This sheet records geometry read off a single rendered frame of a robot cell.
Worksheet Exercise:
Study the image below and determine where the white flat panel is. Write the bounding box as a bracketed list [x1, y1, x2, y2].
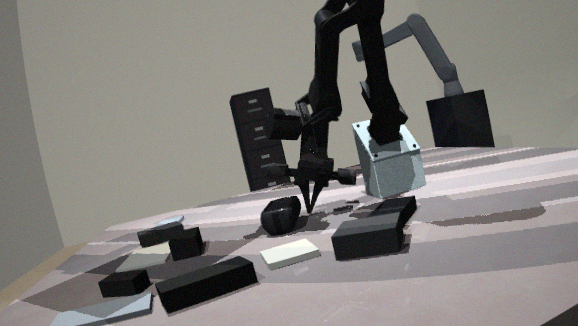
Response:
[116, 243, 171, 273]

